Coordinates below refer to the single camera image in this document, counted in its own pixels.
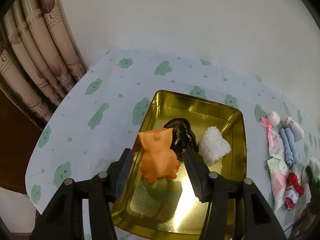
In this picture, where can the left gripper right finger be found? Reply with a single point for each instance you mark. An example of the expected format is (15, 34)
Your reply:
(254, 219)

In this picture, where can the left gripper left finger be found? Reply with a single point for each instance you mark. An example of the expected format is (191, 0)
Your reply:
(63, 218)

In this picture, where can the red white satin sleep mask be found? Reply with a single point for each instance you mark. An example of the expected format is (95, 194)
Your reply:
(294, 191)

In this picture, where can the pink green wipes pack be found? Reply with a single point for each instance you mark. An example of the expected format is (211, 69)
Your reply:
(279, 171)

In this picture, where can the white fluffy cloth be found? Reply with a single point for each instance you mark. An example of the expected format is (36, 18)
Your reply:
(213, 146)

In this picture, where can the sachet with pink ribbon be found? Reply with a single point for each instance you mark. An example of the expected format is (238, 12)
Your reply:
(275, 142)

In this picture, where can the blue towel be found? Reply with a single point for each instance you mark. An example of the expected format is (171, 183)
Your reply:
(290, 150)

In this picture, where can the orange plush toy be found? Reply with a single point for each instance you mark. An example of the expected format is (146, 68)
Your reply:
(158, 160)

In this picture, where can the white shoe shine cloth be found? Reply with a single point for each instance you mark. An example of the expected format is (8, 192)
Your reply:
(296, 129)

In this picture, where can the red gold toffee tin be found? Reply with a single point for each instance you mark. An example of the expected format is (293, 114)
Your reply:
(170, 209)

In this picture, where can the dark wooden furniture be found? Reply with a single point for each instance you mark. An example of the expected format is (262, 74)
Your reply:
(19, 136)

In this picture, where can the blue cloud print tablecloth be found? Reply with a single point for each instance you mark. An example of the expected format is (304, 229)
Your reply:
(101, 115)

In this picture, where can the beige patterned curtain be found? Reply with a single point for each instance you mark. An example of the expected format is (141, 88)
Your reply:
(39, 64)

